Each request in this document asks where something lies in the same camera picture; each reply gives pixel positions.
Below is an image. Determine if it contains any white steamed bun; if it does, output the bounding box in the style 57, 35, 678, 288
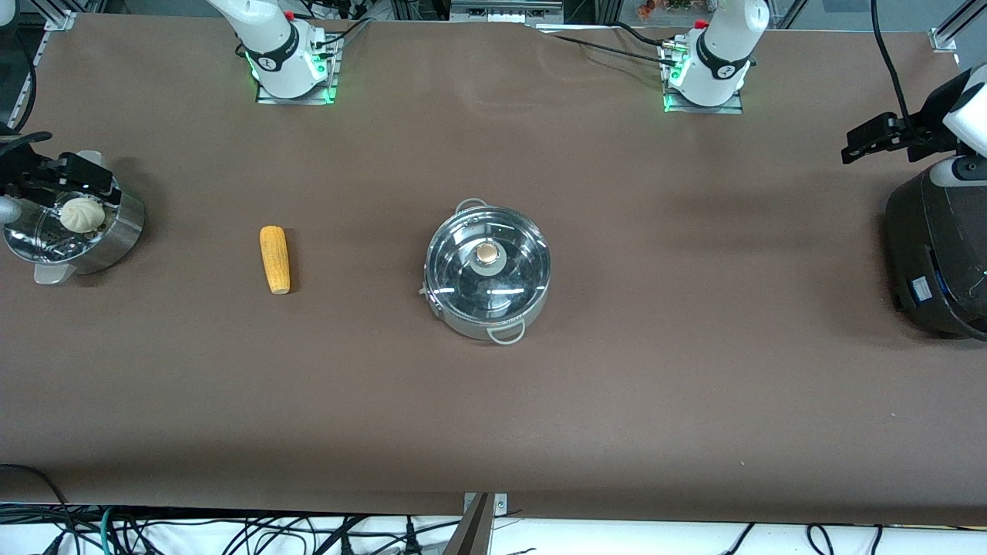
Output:
60, 197, 106, 234

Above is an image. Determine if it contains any glass lid with gold knob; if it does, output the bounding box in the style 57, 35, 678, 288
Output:
426, 207, 551, 317

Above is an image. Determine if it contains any yellow corn cob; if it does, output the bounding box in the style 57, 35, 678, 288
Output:
259, 225, 292, 295

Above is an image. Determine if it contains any black rice cooker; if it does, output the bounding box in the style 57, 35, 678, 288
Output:
884, 160, 987, 341

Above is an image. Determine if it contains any steel pot with handles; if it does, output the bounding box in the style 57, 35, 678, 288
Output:
422, 198, 553, 345

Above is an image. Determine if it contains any steel steamer pot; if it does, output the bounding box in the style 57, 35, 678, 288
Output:
4, 150, 146, 286

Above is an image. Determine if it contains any grey metal box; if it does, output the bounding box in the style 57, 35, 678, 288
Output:
450, 0, 565, 24

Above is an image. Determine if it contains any metal table bracket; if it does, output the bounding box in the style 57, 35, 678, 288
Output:
443, 492, 510, 555

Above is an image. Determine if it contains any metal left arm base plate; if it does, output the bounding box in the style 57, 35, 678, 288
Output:
661, 39, 746, 116

